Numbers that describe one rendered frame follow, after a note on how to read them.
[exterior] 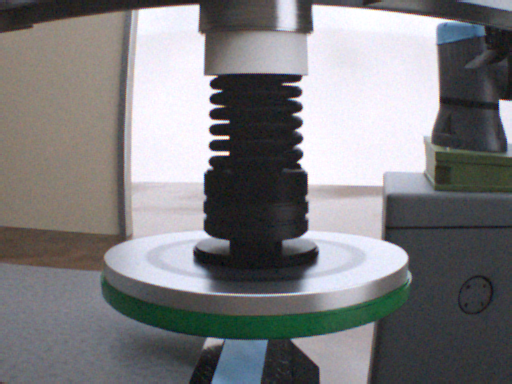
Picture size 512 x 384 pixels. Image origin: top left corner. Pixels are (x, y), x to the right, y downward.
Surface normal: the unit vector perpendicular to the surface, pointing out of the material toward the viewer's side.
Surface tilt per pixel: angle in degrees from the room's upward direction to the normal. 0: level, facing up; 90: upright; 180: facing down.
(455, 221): 90
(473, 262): 90
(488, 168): 90
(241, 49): 90
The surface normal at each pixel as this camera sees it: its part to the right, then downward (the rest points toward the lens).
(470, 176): -0.15, 0.12
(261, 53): 0.11, 0.12
